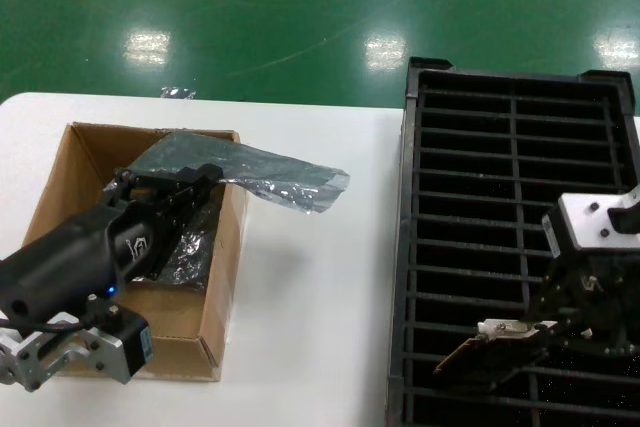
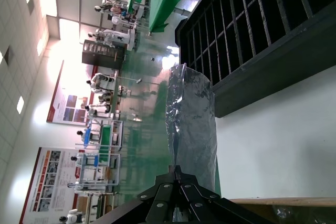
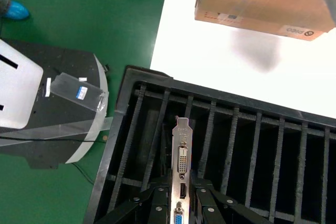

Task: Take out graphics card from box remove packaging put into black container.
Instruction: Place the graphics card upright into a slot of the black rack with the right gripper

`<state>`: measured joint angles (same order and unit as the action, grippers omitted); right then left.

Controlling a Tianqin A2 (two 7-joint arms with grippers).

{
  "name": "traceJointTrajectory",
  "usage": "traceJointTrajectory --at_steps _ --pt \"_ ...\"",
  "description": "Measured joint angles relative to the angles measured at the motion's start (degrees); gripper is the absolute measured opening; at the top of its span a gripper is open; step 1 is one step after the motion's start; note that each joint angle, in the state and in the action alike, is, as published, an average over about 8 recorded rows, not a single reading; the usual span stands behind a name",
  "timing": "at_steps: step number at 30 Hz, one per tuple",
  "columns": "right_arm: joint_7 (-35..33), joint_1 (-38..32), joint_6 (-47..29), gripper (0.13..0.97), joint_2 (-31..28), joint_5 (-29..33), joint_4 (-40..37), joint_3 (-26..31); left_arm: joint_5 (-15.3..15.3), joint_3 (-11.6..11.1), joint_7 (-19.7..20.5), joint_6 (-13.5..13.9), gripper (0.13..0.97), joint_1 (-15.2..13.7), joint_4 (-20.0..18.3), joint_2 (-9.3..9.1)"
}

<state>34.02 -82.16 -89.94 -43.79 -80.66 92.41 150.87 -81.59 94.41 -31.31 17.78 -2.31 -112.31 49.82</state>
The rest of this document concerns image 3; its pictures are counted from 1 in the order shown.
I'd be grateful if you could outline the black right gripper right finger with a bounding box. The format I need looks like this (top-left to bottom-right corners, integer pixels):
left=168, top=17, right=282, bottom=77
left=190, top=172, right=271, bottom=224

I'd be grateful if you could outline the black slotted container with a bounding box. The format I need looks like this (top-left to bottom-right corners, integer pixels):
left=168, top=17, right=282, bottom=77
left=83, top=65, right=336, bottom=224

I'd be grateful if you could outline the white tape strip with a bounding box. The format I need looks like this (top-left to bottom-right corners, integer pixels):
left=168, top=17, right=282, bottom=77
left=44, top=77, right=53, bottom=98

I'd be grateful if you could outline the blue shoe cover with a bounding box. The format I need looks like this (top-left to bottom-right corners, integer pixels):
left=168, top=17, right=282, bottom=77
left=5, top=0, right=30, bottom=20

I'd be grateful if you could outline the brown cardboard box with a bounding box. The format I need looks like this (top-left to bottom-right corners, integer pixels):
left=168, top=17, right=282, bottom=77
left=194, top=0, right=336, bottom=41

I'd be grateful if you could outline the graphics card with metal bracket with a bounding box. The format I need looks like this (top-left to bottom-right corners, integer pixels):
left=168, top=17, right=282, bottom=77
left=172, top=116, right=194, bottom=224

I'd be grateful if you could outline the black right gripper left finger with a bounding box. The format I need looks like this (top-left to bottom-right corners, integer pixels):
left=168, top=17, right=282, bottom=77
left=97, top=174, right=170, bottom=224

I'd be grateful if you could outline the black white robot base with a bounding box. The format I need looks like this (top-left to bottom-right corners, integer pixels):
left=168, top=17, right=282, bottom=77
left=0, top=37, right=110, bottom=170

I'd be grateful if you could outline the grey trouser leg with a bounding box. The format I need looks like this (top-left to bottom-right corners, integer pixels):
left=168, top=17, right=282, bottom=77
left=0, top=0, right=12, bottom=18

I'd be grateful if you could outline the long clear plastic strip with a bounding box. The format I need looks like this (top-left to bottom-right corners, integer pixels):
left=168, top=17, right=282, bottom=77
left=0, top=116, right=113, bottom=147

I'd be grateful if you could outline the clear bag with blue label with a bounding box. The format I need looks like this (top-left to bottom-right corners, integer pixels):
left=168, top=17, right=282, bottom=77
left=49, top=73, right=107, bottom=116

